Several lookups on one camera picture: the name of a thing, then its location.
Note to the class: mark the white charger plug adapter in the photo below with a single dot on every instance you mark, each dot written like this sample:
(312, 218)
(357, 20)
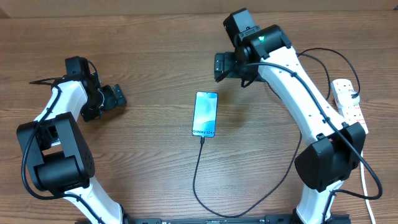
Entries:
(346, 99)

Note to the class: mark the white power strip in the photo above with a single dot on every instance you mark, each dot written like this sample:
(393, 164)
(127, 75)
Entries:
(348, 107)

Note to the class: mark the blue Samsung Galaxy smartphone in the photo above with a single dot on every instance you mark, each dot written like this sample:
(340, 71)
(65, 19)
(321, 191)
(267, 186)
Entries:
(204, 115)

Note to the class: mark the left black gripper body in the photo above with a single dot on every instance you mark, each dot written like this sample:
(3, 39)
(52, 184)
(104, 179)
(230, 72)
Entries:
(102, 99)

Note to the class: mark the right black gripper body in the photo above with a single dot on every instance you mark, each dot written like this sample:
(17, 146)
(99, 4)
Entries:
(231, 67)

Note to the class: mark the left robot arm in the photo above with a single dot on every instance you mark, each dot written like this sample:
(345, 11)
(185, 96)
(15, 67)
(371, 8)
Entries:
(57, 162)

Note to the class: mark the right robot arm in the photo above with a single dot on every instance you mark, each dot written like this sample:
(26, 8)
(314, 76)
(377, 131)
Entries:
(334, 144)

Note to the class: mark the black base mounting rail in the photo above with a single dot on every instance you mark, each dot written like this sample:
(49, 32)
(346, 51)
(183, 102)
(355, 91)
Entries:
(268, 219)

